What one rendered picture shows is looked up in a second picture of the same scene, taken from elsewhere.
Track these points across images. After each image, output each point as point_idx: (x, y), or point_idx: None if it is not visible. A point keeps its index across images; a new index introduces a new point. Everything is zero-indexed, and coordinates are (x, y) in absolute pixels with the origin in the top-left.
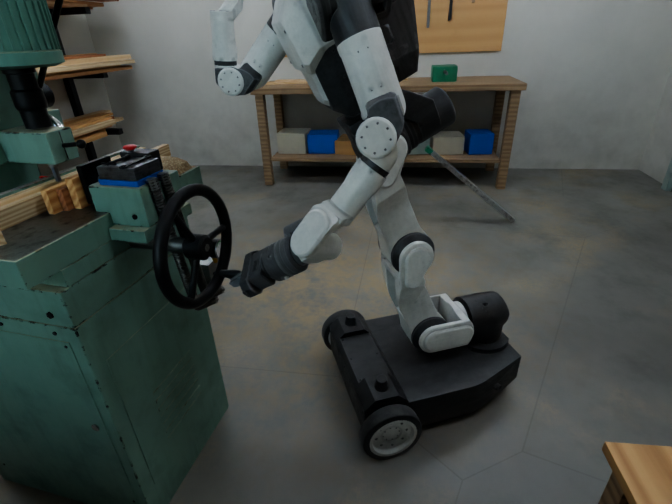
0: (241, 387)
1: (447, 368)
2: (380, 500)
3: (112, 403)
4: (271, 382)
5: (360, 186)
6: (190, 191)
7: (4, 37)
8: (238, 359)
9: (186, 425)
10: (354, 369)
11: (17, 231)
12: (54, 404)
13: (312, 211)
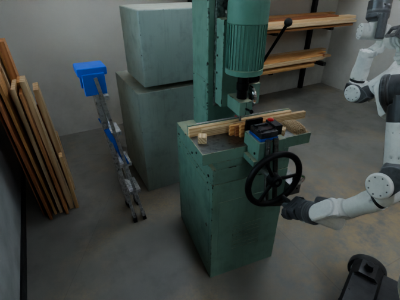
0: (284, 252)
1: None
2: None
3: (213, 220)
4: (300, 262)
5: (360, 205)
6: (280, 155)
7: (240, 65)
8: (293, 237)
9: (242, 249)
10: (344, 296)
11: (213, 138)
12: (199, 205)
13: (327, 200)
